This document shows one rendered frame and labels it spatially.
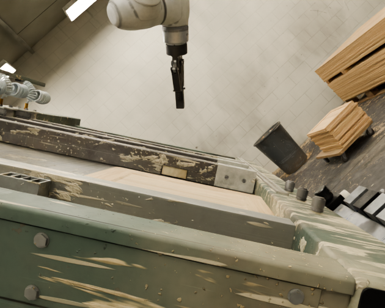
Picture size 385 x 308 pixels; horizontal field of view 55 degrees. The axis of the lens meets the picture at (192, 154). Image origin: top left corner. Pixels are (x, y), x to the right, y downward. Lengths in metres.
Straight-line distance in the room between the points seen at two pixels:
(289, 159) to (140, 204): 4.72
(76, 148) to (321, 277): 1.00
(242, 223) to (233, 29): 6.22
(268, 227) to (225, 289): 0.26
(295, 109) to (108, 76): 3.20
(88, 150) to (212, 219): 0.71
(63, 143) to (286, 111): 5.52
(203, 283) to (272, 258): 0.07
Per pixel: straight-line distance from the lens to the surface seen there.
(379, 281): 0.40
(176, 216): 0.60
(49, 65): 6.71
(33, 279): 0.40
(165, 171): 1.18
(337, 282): 0.38
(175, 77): 1.31
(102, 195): 0.62
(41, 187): 0.62
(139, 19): 1.16
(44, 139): 1.29
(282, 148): 5.23
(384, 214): 0.80
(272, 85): 6.56
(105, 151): 1.22
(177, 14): 1.26
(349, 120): 4.09
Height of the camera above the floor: 1.09
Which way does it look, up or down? 1 degrees up
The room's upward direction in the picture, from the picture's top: 44 degrees counter-clockwise
